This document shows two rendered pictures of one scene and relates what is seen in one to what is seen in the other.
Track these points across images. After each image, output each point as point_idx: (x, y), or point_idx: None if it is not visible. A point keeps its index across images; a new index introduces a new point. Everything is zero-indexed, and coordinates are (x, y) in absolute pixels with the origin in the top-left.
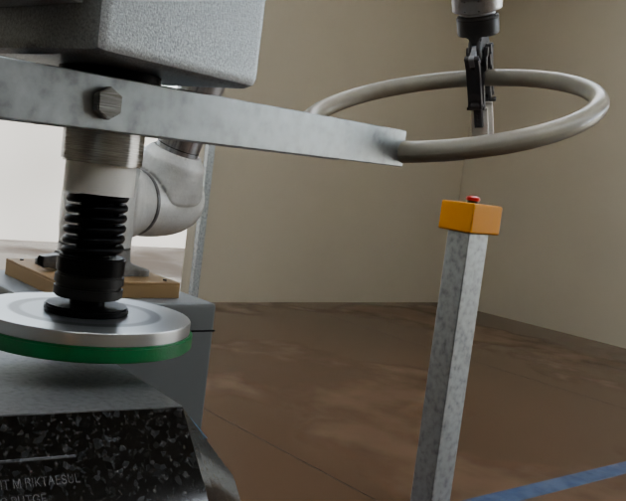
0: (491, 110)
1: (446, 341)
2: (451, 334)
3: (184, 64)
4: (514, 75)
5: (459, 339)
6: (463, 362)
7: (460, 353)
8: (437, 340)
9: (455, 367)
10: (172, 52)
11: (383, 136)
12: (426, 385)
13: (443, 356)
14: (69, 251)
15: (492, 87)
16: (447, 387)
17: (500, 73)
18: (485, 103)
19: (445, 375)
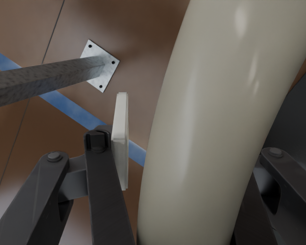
0: (127, 127)
1: None
2: None
3: None
4: None
5: None
6: (2, 76)
7: (0, 80)
8: None
9: (12, 81)
10: None
11: None
12: (25, 98)
13: (8, 93)
14: None
15: (62, 171)
16: (28, 82)
17: (253, 162)
18: (127, 158)
19: (21, 86)
